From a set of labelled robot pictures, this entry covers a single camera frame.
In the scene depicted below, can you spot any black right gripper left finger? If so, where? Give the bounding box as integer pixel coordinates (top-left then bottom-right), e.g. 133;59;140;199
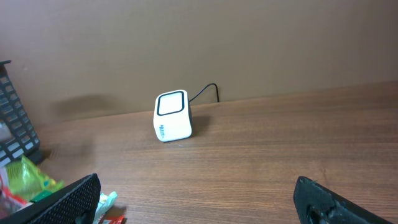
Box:
1;173;101;224

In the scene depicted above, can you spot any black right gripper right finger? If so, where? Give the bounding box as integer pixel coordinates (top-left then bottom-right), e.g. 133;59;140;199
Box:
293;176;392;224

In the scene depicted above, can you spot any teal wet wipes pack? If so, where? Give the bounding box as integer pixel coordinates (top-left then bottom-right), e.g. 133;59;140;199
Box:
93;192;118;224

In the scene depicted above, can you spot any green snack bag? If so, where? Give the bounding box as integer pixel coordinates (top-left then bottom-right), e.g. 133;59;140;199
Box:
1;156;64;219

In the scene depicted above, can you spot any red stick sachet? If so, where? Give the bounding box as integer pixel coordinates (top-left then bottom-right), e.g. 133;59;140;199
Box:
99;215;125;224

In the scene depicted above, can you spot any white barcode scanner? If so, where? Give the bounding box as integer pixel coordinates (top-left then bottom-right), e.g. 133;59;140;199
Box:
153;90;193;142

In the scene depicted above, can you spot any grey plastic mesh basket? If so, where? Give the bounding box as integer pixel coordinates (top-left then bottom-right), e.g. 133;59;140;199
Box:
1;60;44;167

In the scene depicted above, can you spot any black scanner cable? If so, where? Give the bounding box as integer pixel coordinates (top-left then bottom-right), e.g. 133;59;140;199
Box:
188;82;220;103

